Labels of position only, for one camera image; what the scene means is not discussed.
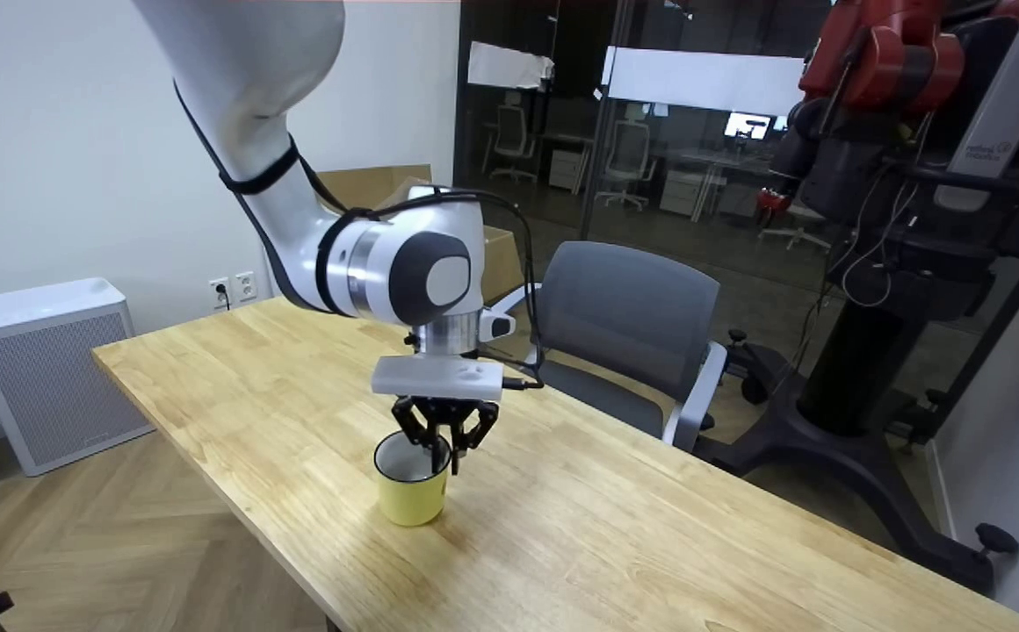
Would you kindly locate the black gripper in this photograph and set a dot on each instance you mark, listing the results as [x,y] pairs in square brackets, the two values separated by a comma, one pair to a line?
[465,418]

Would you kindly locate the yellow enamel mug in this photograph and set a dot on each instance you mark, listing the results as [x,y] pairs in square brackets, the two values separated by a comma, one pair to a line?
[407,494]

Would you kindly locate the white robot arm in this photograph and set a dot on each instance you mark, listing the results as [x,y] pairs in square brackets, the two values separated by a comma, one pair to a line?
[235,71]

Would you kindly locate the grey office chair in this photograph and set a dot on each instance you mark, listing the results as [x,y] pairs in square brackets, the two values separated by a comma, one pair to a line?
[631,333]

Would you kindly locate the white office chair behind glass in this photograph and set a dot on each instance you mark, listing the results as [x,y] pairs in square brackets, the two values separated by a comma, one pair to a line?
[625,166]

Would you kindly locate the white air purifier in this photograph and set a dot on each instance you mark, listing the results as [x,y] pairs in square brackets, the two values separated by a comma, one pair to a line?
[52,399]

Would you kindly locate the red black robot on stand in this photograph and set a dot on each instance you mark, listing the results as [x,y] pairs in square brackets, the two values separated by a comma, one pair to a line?
[906,147]

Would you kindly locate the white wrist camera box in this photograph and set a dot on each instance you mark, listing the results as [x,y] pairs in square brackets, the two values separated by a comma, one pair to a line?
[438,375]

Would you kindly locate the wall power outlet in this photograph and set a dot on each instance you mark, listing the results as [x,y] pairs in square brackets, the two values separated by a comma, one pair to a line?
[235,289]

